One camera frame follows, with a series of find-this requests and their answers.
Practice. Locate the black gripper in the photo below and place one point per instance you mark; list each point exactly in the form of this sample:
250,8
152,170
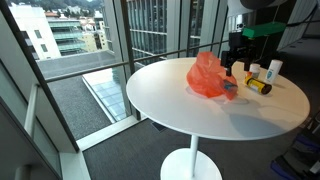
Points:
239,48

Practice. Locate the blue box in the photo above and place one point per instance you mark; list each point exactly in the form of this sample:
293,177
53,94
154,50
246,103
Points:
230,86

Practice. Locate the small white bottle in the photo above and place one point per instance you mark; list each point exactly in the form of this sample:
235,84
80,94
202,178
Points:
254,70

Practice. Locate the yellow bottle with black cap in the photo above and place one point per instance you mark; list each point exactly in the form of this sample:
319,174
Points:
257,85

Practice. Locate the orange plastic bag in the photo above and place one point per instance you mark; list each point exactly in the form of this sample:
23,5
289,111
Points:
207,78

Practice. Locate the white tube with blue logo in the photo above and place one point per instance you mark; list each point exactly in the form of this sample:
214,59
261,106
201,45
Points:
273,71

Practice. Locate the dark floor vent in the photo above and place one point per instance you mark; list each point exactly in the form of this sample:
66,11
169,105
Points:
158,126

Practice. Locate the black and blue bag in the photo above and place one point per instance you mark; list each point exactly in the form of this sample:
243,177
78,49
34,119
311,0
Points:
300,156

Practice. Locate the dark window handrail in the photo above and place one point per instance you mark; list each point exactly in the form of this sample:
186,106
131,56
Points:
100,67

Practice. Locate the green camera box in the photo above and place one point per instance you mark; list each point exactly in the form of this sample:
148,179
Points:
263,30

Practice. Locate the white table pedestal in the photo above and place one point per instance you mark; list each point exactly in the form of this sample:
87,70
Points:
192,163

